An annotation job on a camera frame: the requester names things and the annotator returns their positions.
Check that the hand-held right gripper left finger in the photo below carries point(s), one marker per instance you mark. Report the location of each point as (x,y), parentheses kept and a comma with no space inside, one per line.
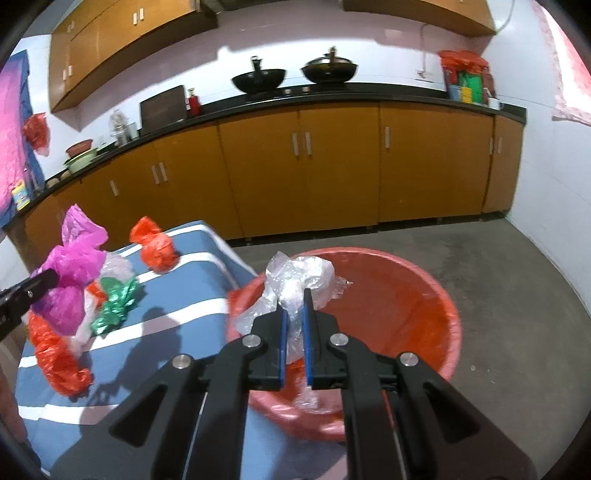
(282,346)

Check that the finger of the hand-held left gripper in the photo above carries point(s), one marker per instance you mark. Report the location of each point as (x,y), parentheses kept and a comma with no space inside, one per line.
(32,287)

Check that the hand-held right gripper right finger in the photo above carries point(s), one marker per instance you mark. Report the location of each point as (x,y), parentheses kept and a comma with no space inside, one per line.
(308,346)

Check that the pink plastic bag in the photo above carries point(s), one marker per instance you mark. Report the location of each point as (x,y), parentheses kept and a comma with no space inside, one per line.
(74,263)

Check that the clear plastic bag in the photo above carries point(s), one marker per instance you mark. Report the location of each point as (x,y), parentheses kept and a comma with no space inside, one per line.
(300,277)

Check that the long red plastic bag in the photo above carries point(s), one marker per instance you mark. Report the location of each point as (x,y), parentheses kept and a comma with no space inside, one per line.
(55,360)

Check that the large red plastic basin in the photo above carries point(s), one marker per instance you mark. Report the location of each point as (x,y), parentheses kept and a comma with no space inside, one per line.
(392,300)

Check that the knotted red plastic bag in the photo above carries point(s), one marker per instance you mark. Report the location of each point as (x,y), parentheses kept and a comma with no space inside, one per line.
(157,251)

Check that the person's left forearm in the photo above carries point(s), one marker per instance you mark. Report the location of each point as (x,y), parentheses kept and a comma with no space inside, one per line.
(9,406)

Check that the green foil wrapper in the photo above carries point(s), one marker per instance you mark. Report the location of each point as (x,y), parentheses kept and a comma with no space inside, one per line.
(115,304)

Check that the white translucent plastic bag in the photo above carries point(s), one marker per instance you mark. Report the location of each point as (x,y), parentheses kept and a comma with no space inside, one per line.
(117,267)

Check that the small colourful packet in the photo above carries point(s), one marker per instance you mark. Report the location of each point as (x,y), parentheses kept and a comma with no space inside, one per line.
(20,196)

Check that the blue white striped cloth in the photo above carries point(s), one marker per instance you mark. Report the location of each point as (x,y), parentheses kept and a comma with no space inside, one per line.
(184,295)

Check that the green basin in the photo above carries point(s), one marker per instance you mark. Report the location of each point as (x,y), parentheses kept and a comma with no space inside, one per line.
(83,162)

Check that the small red bowl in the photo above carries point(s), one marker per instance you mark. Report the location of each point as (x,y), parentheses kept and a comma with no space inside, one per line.
(78,148)

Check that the hanging red plastic bag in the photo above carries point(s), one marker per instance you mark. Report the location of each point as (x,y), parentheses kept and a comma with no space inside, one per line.
(37,134)

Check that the wooden lower kitchen cabinets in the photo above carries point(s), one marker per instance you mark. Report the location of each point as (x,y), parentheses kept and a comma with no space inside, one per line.
(332,170)

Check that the glass jar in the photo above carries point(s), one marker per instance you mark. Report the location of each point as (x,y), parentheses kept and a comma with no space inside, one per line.
(119,129)

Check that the dark wooden cutting board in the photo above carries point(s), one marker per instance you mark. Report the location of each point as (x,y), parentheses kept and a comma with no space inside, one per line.
(162,110)

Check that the red bottle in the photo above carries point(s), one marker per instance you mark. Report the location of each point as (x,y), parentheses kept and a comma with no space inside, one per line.
(195,105)

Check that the black kitchen countertop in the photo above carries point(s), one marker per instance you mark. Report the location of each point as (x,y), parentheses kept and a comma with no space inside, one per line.
(369,93)

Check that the black wok without lid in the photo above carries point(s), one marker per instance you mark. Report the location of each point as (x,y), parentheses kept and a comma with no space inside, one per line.
(258,81)

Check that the black wok with lid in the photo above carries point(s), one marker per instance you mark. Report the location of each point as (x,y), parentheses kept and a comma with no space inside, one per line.
(330,70)

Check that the white mug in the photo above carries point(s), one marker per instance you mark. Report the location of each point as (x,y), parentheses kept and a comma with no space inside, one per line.
(494,103)

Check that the red bag of bottles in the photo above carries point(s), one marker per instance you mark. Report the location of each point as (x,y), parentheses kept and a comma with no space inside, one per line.
(464,69)

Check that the long wooden wall cabinet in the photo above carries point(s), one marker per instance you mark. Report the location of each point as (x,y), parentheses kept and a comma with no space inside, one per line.
(106,41)

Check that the white wall socket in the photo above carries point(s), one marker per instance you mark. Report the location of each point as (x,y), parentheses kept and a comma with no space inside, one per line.
(423,74)

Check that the pink patterned wall cloth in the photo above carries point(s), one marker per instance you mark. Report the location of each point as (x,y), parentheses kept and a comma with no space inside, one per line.
(570,69)

